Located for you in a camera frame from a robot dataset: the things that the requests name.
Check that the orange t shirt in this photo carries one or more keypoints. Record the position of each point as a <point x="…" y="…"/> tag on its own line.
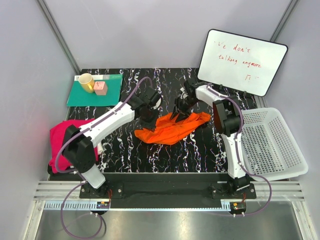
<point x="169" y="132"/>

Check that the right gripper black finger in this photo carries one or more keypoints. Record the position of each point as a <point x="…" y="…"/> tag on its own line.
<point x="181" y="117"/>
<point x="174" y="113"/>

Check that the yellow mug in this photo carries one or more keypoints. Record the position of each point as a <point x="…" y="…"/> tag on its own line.
<point x="87" y="82"/>

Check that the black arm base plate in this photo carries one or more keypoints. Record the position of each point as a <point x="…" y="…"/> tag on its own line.
<point x="160" y="191"/>

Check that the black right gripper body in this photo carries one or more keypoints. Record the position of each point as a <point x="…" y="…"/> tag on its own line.
<point x="184" y="105"/>

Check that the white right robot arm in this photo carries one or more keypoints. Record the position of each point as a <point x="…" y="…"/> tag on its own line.
<point x="228" y="122"/>

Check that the pink cube box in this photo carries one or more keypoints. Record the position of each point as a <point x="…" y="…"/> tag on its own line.
<point x="100" y="88"/>

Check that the white perforated plastic basket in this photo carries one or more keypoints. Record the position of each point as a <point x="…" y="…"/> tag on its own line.
<point x="269" y="148"/>

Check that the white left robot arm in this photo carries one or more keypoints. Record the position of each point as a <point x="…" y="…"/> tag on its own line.
<point x="79" y="143"/>

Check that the folded black t shirt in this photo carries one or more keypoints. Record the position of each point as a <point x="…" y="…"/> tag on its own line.
<point x="52" y="172"/>

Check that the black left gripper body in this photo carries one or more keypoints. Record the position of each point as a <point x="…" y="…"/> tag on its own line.
<point x="152" y="115"/>

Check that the white whiteboard with red writing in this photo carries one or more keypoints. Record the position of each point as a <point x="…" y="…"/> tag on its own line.
<point x="240" y="62"/>

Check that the folded magenta t shirt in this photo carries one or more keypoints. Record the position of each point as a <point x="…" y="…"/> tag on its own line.
<point x="56" y="135"/>

